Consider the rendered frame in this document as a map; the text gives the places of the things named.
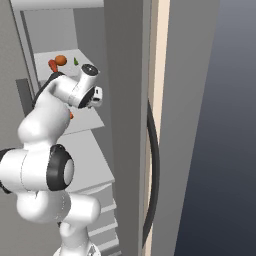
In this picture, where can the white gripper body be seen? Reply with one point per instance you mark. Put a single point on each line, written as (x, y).
(96, 102)

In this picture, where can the small green wedge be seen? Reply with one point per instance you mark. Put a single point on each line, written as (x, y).
(76, 61)

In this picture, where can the grey freezer cabinet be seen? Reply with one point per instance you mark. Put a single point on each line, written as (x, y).
(50, 30)

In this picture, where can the grey freezer rack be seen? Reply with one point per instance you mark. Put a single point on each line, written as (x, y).
(88, 120)
(90, 163)
(71, 68)

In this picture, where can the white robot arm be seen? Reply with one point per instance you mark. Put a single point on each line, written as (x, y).
(40, 126)

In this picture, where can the orange carrot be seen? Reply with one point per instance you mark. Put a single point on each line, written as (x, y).
(52, 65)
(71, 115)

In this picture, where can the orange tangerine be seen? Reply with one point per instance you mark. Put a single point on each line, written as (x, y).
(61, 60)

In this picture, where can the grey freezer door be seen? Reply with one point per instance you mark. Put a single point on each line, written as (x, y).
(186, 100)

